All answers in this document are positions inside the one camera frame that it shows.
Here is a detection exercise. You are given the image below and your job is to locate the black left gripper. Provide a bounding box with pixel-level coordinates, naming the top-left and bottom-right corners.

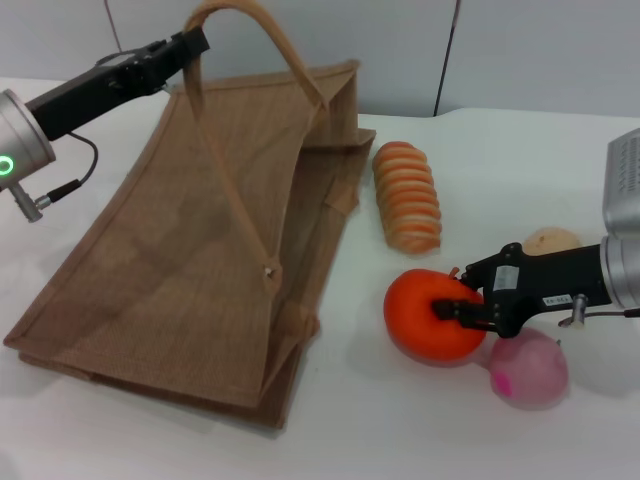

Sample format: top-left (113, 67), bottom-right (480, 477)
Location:
top-left (24, 27), bottom-right (211, 142)

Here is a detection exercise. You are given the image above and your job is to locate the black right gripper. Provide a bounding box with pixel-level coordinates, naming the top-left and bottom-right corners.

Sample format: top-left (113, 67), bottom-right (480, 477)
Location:
top-left (432, 243), bottom-right (609, 341)

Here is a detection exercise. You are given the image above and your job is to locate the orange toy fruit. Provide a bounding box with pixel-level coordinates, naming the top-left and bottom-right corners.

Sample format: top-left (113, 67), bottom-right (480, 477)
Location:
top-left (383, 268), bottom-right (489, 364)

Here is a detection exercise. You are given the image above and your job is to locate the pink toy peach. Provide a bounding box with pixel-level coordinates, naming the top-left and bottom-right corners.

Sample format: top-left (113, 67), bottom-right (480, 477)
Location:
top-left (488, 327), bottom-right (570, 412)

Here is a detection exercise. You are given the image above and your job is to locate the brown jute handbag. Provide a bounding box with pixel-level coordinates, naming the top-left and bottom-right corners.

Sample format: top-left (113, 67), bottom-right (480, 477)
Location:
top-left (2, 0), bottom-right (377, 431)

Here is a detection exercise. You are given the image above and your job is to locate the striped orange bread loaf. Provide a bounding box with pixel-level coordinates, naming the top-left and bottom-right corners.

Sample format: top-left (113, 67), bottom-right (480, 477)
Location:
top-left (372, 141), bottom-right (444, 255)

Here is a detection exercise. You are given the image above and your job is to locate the thin reddish hanging cable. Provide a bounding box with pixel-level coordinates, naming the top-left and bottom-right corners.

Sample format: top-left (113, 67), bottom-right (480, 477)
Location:
top-left (101, 0), bottom-right (125, 52)

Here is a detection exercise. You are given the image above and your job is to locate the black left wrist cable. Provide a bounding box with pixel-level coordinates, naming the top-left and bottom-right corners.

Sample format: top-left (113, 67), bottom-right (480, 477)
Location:
top-left (32, 130), bottom-right (100, 209)

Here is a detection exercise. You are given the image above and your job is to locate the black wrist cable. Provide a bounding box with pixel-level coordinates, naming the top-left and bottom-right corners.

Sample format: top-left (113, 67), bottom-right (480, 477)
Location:
top-left (32, 130), bottom-right (100, 209)
top-left (558, 294), bottom-right (640, 330)

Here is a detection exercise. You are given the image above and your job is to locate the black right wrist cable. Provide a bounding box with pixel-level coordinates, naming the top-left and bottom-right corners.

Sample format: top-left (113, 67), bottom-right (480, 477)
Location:
top-left (558, 294), bottom-right (640, 330)

